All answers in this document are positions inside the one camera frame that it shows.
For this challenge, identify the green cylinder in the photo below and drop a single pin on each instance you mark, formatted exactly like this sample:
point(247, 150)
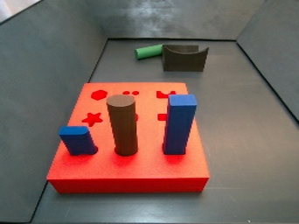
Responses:
point(147, 52)

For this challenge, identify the red foam shape-sorter block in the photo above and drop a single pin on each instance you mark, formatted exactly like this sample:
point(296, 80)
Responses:
point(147, 172)

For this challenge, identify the black curved cradle stand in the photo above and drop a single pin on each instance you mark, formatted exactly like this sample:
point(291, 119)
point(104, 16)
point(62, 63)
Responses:
point(184, 58)

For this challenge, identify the brown cylinder peg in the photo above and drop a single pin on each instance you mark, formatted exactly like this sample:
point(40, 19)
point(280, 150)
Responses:
point(121, 112)

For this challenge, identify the tall blue square peg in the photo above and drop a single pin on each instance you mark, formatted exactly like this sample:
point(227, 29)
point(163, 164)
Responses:
point(180, 112)

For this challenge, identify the short blue rounded peg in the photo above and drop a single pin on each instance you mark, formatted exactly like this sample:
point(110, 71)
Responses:
point(77, 140)

